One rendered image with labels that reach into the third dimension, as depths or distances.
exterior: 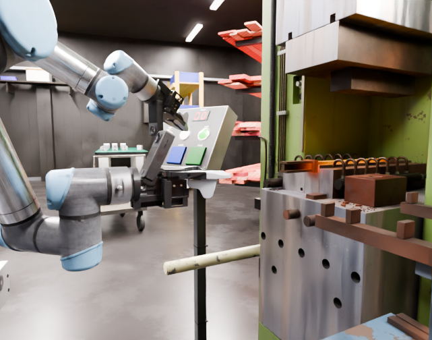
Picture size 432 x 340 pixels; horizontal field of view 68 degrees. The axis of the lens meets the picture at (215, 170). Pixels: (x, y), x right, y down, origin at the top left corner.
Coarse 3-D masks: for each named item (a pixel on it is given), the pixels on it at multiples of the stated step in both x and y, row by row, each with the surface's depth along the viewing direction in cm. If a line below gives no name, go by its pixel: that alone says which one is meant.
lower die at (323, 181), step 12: (324, 168) 87; (336, 168) 87; (348, 168) 87; (360, 168) 88; (372, 168) 90; (384, 168) 93; (408, 168) 98; (420, 168) 101; (288, 180) 98; (300, 180) 94; (312, 180) 90; (324, 180) 86; (312, 192) 90; (324, 192) 86; (336, 192) 84
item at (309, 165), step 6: (282, 162) 85; (288, 162) 84; (294, 162) 84; (300, 162) 85; (306, 162) 86; (312, 162) 87; (318, 162) 88; (324, 162) 90; (330, 162) 91; (348, 162) 94; (360, 162) 97; (282, 168) 85; (288, 168) 85; (294, 168) 86; (300, 168) 87; (306, 168) 88; (312, 168) 88
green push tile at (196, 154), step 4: (192, 148) 122; (196, 148) 121; (200, 148) 120; (204, 148) 119; (192, 152) 121; (196, 152) 120; (200, 152) 119; (204, 152) 119; (188, 156) 122; (192, 156) 121; (196, 156) 119; (200, 156) 118; (188, 160) 121; (192, 160) 120; (196, 160) 119; (200, 160) 117; (188, 164) 121; (192, 164) 119; (196, 164) 118; (200, 164) 117
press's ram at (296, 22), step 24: (288, 0) 95; (312, 0) 86; (336, 0) 79; (360, 0) 75; (384, 0) 79; (408, 0) 83; (288, 24) 95; (312, 24) 87; (360, 24) 82; (384, 24) 82; (408, 24) 84
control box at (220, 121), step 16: (192, 112) 133; (208, 112) 127; (224, 112) 123; (192, 128) 129; (208, 128) 123; (224, 128) 122; (176, 144) 130; (192, 144) 125; (208, 144) 120; (224, 144) 123; (208, 160) 116
